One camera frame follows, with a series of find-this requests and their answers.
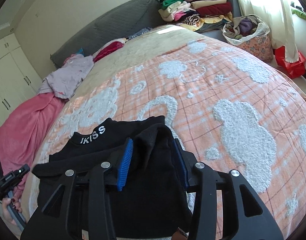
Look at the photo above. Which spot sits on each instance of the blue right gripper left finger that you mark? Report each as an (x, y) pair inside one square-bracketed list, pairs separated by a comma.
[(124, 164)]

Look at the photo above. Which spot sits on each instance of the stack of folded clothes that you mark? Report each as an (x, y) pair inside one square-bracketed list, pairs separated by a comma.
[(199, 15)]

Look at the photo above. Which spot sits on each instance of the dark grey quilted headboard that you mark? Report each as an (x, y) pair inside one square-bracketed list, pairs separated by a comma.
[(122, 21)]

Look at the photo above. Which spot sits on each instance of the black t-shirt with orange patches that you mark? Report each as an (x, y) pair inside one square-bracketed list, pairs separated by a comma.
[(145, 196)]

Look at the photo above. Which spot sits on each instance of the white wardrobe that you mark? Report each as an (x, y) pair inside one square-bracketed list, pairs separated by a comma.
[(18, 79)]

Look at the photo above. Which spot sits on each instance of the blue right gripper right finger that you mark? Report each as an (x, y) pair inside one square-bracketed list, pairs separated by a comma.
[(179, 163)]

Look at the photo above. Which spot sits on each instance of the red pillow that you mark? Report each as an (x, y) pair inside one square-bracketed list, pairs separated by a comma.
[(109, 48)]

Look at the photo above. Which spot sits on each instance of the pink blanket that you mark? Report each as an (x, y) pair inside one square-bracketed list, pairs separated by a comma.
[(23, 132)]

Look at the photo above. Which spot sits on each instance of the lilac crumpled garment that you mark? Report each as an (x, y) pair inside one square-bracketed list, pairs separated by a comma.
[(65, 80)]

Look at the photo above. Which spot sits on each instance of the white curtain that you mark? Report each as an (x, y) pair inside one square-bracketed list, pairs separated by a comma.
[(277, 14)]

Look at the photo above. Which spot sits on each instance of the floral laundry basket with clothes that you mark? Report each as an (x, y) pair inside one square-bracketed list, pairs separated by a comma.
[(251, 34)]

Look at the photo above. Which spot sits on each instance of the right hand thumb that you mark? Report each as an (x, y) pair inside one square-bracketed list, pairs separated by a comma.
[(179, 235)]

